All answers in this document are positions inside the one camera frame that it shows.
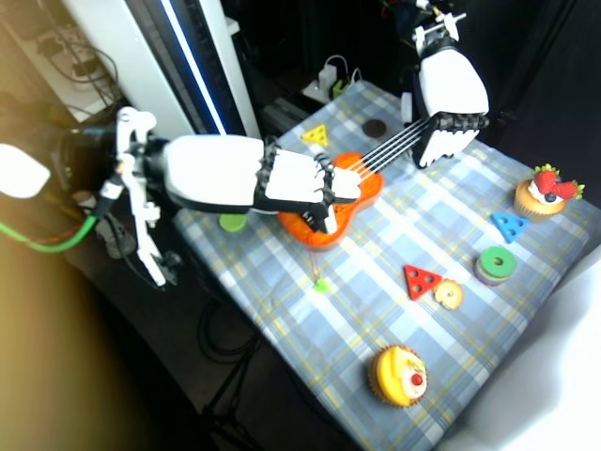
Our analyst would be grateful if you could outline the green pick on string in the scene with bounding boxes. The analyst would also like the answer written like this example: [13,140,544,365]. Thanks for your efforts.
[309,248,330,293]

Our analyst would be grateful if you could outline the black cable bundle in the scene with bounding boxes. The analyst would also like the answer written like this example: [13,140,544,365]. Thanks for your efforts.
[44,27,121,102]

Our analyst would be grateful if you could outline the stacked colour ring blocks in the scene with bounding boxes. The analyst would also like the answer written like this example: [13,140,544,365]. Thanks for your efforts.
[474,245,517,287]

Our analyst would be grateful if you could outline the yellow fruit toy cupcake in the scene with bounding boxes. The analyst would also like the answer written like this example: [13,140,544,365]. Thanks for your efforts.
[368,345,429,409]

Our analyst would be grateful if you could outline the blue plaid tablecloth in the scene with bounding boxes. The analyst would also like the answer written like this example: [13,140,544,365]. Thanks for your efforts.
[174,79,591,451]

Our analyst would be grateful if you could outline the white panel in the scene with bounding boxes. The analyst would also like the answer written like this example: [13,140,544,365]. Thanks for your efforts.
[436,243,601,451]

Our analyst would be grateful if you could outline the green sandwich cookie toy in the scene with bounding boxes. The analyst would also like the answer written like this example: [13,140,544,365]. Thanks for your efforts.
[219,213,249,233]

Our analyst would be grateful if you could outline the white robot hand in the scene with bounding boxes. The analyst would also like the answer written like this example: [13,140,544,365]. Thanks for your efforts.
[400,44,493,169]
[162,133,362,236]

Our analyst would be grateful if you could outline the orange toy ukulele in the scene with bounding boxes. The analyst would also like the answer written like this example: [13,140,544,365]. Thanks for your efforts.
[276,117,431,251]

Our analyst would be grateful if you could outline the strawberry toy cupcake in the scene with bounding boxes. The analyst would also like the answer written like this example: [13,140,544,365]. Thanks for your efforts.
[513,163,587,223]

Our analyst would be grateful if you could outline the green cable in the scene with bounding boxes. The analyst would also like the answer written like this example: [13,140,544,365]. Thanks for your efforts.
[0,213,100,255]

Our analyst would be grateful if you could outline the white robot body column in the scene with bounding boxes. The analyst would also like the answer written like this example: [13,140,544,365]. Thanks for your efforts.
[63,0,263,142]

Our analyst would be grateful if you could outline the white power strip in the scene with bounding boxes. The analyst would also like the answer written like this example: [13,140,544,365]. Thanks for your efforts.
[302,54,362,102]

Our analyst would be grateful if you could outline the blue triangle block with holes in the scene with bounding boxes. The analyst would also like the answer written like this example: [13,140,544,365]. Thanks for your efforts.
[491,211,532,244]

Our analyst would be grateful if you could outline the black floor cable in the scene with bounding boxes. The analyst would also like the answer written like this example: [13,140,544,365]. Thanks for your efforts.
[195,298,264,370]

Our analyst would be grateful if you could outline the yellow triangle block with holes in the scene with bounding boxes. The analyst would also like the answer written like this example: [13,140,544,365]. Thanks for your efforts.
[300,123,330,146]

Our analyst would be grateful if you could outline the red triangle block with holes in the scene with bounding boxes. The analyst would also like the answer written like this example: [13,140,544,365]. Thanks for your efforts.
[403,264,443,301]

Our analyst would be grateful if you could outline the tan toy biscuit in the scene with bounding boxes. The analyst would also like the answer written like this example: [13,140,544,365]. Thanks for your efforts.
[432,278,465,311]

